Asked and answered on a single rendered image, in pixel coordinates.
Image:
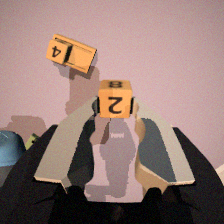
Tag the orange cube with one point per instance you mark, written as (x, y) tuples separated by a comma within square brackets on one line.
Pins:
[(115, 98), (59, 51)]

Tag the orange wooden tray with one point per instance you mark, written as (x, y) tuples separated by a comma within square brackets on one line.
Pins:
[(81, 55)]

